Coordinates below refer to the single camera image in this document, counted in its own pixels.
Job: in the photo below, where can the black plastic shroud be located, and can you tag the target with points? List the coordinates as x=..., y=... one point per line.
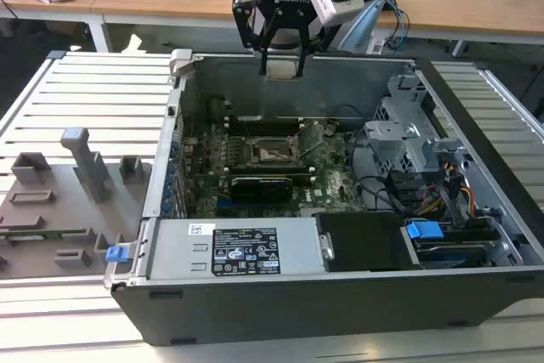
x=361, y=239

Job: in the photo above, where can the grey parts rack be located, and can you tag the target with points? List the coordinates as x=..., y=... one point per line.
x=51, y=210

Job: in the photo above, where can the black open PC case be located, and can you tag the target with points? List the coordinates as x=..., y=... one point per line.
x=297, y=307

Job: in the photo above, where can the small square CPU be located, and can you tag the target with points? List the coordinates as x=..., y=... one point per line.
x=281, y=69

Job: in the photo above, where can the green motherboard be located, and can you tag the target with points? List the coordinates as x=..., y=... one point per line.
x=331, y=184

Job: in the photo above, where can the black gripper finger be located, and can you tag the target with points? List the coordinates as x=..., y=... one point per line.
x=304, y=35
x=243, y=18

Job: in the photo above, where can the black graphics card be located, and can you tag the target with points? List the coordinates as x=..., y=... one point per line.
x=261, y=188

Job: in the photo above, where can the CPU socket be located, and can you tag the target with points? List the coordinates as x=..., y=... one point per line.
x=272, y=154

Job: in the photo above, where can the metal drive cage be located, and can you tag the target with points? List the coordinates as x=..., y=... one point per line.
x=395, y=142

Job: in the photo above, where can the silver power supply unit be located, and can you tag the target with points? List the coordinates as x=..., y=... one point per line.
x=178, y=248

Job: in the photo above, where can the hard disk in blue carrier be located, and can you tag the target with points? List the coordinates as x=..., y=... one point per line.
x=423, y=233

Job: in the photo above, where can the blue plastic latch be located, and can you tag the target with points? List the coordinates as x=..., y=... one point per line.
x=117, y=254

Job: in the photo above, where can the green RAM stick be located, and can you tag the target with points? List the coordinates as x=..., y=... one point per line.
x=42, y=233

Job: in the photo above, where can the pale blue teach pendant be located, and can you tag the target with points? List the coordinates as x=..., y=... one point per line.
x=361, y=23

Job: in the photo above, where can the black RAM slot bank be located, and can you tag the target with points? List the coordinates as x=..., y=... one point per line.
x=272, y=168
x=263, y=127

